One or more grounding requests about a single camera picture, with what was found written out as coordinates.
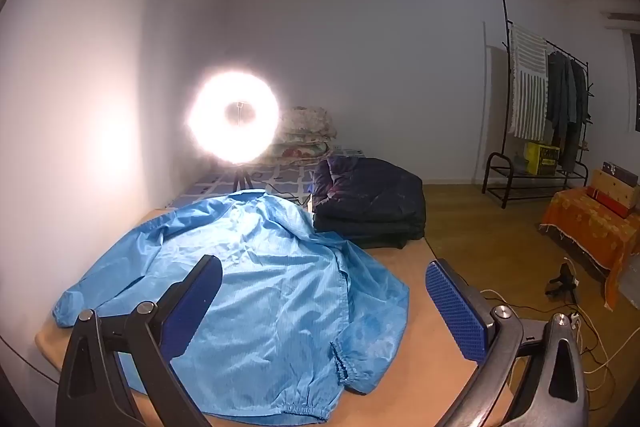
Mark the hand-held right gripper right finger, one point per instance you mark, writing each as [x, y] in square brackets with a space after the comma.
[455, 307]

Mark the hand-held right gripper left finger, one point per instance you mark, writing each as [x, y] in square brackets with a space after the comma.
[185, 317]

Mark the light blue jacket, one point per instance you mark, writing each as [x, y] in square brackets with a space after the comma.
[260, 282]

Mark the stack of dark folded clothes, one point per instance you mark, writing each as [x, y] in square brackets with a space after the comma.
[375, 197]

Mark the black metal clothes rack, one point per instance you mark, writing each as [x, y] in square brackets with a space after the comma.
[506, 12]

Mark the small black floor tripod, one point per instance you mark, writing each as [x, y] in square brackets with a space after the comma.
[562, 282]

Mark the orange patterned cloth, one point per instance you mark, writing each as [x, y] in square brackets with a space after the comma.
[585, 222]

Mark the blue checked mat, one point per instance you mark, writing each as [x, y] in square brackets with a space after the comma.
[280, 177]

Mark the yellow box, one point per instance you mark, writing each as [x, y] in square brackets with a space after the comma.
[542, 159]

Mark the grey plastic sheet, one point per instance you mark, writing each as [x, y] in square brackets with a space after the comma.
[629, 277]

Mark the red box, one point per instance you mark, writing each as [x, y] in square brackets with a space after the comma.
[602, 199]

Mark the tan cardboard box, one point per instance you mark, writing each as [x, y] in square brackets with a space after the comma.
[625, 197]

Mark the dark flat box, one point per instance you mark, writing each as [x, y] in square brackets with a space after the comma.
[620, 173]

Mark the grey hanging jacket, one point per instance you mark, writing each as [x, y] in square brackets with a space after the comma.
[560, 107]

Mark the white striped towel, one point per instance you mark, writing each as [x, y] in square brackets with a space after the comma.
[530, 77]

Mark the black hanging garment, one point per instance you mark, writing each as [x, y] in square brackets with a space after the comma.
[581, 97]

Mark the window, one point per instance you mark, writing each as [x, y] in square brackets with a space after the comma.
[637, 82]

